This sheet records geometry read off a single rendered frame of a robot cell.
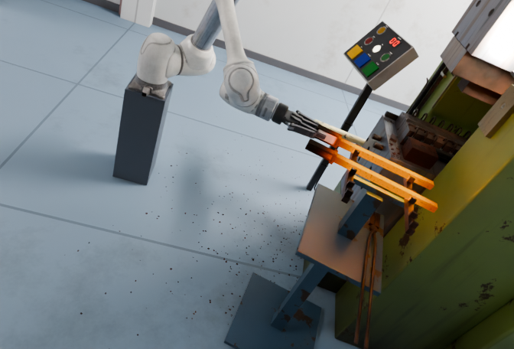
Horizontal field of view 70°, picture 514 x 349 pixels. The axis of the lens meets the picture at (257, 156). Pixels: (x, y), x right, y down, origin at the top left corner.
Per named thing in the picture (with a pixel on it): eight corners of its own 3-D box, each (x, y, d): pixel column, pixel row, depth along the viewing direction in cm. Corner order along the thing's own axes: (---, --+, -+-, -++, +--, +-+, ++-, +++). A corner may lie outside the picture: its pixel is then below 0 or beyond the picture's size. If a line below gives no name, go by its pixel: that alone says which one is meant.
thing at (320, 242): (294, 254, 122) (297, 250, 121) (316, 186, 155) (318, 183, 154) (378, 296, 120) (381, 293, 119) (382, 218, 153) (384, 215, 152)
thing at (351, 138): (310, 128, 214) (314, 120, 211) (311, 123, 218) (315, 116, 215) (380, 156, 216) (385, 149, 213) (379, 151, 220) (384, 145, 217)
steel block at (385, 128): (340, 226, 176) (390, 157, 150) (340, 178, 207) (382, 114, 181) (446, 269, 179) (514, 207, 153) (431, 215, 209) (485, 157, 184)
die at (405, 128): (399, 144, 162) (410, 128, 157) (394, 122, 179) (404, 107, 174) (485, 179, 164) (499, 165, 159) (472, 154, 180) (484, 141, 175)
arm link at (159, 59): (131, 67, 186) (137, 26, 173) (164, 68, 197) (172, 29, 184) (142, 85, 177) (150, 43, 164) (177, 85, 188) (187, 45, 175)
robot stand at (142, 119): (112, 176, 215) (125, 89, 180) (123, 155, 231) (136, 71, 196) (146, 185, 218) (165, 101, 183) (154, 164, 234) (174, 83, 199)
